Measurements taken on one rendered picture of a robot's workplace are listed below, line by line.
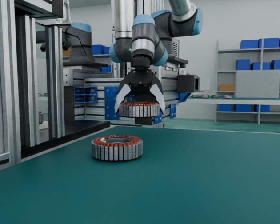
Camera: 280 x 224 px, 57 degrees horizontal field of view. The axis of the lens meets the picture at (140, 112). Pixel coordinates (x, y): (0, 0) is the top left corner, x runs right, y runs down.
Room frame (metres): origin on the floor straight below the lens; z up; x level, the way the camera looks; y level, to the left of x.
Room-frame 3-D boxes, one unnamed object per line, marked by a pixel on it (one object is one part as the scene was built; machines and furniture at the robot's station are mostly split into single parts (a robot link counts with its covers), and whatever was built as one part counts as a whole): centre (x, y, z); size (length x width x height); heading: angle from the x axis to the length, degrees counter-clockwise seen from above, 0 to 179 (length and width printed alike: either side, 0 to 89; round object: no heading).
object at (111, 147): (0.56, 0.05, 0.77); 0.11 x 0.11 x 0.04
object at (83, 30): (1.55, 0.35, 1.20); 0.13 x 0.12 x 0.14; 57
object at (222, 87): (6.58, -2.21, 0.87); 0.40 x 0.36 x 0.17; 163
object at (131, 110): (0.72, 0.00, 0.84); 0.11 x 0.11 x 0.04
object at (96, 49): (7.65, 1.24, 1.92); 0.42 x 0.42 x 0.28; 74
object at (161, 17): (1.33, -0.11, 1.20); 0.13 x 0.12 x 0.14; 61
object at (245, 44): (6.44, -2.65, 1.88); 0.42 x 0.36 x 0.21; 163
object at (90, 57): (1.55, 0.34, 1.09); 0.15 x 0.15 x 0.10
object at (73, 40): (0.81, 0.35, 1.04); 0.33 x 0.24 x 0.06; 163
